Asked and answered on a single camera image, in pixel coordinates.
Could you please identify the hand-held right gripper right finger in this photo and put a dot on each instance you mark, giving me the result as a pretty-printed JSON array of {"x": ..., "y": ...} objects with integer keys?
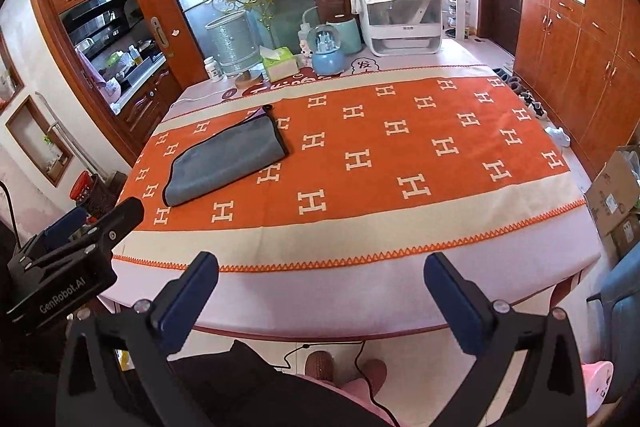
[{"x": 452, "y": 302}]

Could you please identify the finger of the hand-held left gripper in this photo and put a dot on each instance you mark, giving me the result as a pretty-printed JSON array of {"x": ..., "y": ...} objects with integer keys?
[
  {"x": 65, "y": 223},
  {"x": 122, "y": 214}
]

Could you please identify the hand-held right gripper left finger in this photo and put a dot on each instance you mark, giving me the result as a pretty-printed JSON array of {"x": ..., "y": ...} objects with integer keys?
[{"x": 187, "y": 302}]

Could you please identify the grey towel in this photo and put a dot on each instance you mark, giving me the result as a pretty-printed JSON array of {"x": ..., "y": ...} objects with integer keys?
[{"x": 225, "y": 159}]

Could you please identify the person's dark clothing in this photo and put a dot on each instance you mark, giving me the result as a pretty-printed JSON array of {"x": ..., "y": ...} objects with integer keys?
[{"x": 240, "y": 382}]

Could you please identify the brown fuzzy slipper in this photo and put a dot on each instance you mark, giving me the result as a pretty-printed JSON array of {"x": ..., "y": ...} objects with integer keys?
[
  {"x": 320, "y": 365},
  {"x": 375, "y": 371}
]

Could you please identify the orange printed blanket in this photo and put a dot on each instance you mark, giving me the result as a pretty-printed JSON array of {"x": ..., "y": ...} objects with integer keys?
[{"x": 380, "y": 157}]

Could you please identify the pink slipper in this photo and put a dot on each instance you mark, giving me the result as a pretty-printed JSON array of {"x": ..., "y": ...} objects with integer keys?
[{"x": 596, "y": 382}]

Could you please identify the blue chair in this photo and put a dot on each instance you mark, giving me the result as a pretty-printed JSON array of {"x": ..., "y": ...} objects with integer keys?
[{"x": 620, "y": 307}]

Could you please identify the white pill bottle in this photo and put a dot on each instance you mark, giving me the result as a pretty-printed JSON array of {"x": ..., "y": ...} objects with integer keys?
[{"x": 214, "y": 69}]

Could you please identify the cardboard box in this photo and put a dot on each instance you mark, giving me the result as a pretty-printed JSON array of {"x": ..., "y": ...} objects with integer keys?
[{"x": 614, "y": 199}]

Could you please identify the white shoes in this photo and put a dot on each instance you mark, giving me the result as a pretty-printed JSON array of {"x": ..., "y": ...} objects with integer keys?
[{"x": 558, "y": 137}]

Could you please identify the silver cylindrical table lamp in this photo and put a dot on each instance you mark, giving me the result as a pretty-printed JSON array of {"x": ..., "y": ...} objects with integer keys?
[{"x": 233, "y": 47}]

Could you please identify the green tissue box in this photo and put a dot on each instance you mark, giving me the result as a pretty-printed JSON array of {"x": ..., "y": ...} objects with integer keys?
[{"x": 278, "y": 64}]

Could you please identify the row of shoes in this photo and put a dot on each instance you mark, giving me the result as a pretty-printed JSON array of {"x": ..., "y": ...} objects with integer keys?
[{"x": 520, "y": 94}]

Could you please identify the small white spray bottle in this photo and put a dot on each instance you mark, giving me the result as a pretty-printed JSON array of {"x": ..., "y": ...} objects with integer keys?
[{"x": 303, "y": 41}]

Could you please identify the blue snow globe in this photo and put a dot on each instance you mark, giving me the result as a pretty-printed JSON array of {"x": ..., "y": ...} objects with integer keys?
[{"x": 327, "y": 51}]

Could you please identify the white countertop appliance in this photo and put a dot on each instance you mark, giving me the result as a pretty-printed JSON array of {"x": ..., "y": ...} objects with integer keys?
[{"x": 402, "y": 29}]

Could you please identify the teal humidifier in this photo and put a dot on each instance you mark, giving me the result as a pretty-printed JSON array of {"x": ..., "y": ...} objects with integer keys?
[{"x": 346, "y": 32}]

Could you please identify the wooden wall cabinet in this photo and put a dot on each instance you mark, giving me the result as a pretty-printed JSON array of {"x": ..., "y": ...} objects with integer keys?
[{"x": 580, "y": 42}]

